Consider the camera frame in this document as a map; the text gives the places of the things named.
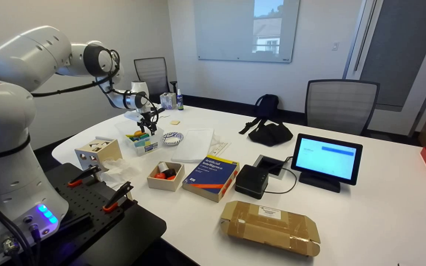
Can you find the small white paper cup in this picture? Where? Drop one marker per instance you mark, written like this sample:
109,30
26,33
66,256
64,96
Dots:
163,166

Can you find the orange wedge block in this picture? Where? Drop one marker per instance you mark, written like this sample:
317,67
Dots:
132,133

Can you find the flat brown cardboard box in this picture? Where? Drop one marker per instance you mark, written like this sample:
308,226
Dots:
270,228

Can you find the dark glass panel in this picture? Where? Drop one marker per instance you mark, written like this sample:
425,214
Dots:
406,49

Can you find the small dark pump bottle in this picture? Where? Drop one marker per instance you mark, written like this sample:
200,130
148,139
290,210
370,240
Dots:
180,98

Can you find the red round ball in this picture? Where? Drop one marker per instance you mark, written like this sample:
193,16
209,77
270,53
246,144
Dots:
160,175

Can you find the grey mesh office chair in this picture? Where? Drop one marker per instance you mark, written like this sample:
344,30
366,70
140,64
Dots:
341,105
151,71

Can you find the black rounded object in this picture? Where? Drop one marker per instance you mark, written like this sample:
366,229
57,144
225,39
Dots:
172,173

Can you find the wooden shape sorter box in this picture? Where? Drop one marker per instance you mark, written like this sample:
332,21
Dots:
97,151

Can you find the black cube device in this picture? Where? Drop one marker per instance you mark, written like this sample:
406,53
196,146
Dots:
251,180

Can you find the orange black spring clamp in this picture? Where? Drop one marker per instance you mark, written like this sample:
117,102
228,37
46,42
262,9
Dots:
119,195
83,176

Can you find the small open wooden box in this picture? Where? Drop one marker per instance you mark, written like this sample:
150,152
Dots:
166,183

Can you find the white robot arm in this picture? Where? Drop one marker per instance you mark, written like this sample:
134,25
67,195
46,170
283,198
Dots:
6,148

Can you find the black bag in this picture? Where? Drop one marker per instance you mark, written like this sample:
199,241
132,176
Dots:
270,130

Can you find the yellow sticky note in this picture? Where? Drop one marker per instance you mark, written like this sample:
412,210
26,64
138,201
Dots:
175,121

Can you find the white light switch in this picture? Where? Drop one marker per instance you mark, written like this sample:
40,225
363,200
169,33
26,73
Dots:
335,46

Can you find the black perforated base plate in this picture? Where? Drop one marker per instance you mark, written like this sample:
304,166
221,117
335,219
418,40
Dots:
100,231

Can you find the white paper sheet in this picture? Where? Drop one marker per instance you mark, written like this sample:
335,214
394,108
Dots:
196,145

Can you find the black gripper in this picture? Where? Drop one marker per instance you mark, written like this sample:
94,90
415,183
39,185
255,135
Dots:
150,117

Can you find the blue book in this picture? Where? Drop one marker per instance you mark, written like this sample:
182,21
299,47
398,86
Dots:
211,176

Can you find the small white box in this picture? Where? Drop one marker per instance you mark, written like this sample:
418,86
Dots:
168,101

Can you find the printed paper sheet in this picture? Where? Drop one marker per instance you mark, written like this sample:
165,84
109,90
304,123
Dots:
221,148

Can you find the clear plastic container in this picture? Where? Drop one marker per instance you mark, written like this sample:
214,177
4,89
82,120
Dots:
148,145

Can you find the white tape roll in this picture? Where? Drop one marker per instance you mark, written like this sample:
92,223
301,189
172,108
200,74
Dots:
172,139

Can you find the black square tray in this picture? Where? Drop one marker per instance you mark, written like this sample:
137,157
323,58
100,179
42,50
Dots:
271,164

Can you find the black tablet on stand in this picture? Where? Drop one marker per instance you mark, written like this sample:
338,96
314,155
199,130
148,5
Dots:
327,157

